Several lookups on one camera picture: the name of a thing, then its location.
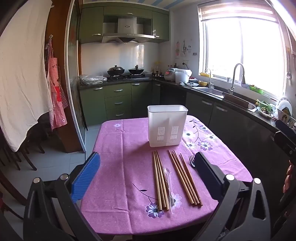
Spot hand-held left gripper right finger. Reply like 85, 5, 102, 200
195, 152, 271, 241

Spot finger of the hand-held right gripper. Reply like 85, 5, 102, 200
274, 131, 296, 161
276, 119, 296, 135

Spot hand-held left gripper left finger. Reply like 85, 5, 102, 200
23, 152, 102, 241

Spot dark wooden chopstick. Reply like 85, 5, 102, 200
170, 151, 197, 205
180, 153, 203, 206
173, 150, 200, 205
168, 149, 194, 206

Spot clear plastic spoon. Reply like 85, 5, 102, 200
164, 167, 175, 212

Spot light wooden chopstick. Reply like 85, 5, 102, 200
154, 151, 164, 211
157, 151, 170, 210
152, 152, 162, 211
155, 151, 167, 210

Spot white plastic utensil holder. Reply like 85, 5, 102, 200
147, 105, 188, 148

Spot person's right hand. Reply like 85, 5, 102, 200
283, 160, 295, 193

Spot dish rack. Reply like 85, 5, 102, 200
276, 109, 296, 131

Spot white plate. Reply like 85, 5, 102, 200
276, 97, 293, 116

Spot plate of vegetables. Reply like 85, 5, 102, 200
257, 100, 276, 119

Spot purple floral tablecloth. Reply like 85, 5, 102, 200
80, 115, 253, 234

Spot dark lower cabinets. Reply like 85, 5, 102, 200
159, 83, 296, 209

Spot hanging ladle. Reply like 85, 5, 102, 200
286, 46, 293, 80

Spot tall chrome faucet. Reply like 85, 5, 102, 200
229, 63, 246, 96

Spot dark wooden chair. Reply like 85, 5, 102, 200
0, 116, 46, 172

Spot steel sink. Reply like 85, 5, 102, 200
196, 87, 225, 98

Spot green lower cabinets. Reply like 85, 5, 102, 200
79, 81, 162, 127

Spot green cabinets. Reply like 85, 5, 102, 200
79, 6, 171, 45
79, 81, 162, 127

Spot window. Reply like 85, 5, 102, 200
198, 0, 292, 98

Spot sliding glass door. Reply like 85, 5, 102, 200
65, 0, 88, 153

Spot small chrome faucet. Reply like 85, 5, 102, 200
204, 68, 214, 89

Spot red checked apron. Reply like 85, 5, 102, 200
45, 35, 69, 130

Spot clear plastic bag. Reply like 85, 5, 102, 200
79, 73, 107, 86

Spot white plastic container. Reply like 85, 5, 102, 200
175, 69, 192, 84

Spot white rice cooker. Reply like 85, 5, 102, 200
165, 68, 179, 82

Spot gas stove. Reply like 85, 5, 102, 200
107, 74, 152, 82

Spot black lidded wok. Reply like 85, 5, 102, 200
107, 65, 125, 76

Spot white hanging cloth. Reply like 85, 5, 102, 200
0, 0, 54, 153

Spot roller blind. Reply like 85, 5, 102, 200
198, 0, 282, 23

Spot green upper cabinets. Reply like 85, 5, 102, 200
79, 6, 171, 45

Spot steel range hood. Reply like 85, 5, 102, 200
101, 15, 156, 44

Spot wall ornament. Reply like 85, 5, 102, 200
175, 40, 188, 57

